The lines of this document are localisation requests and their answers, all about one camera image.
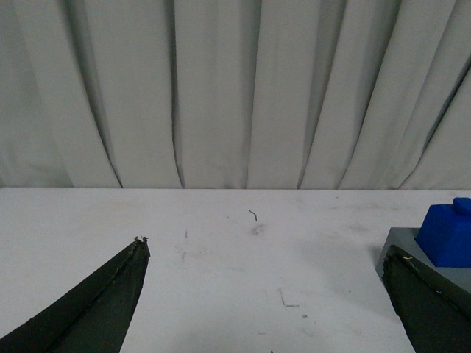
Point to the gray square base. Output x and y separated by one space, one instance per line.
405 239

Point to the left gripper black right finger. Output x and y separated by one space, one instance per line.
434 311

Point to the white curtain backdrop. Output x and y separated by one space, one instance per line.
236 94

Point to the blue block part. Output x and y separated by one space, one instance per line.
445 234

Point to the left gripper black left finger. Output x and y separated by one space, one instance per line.
95 315

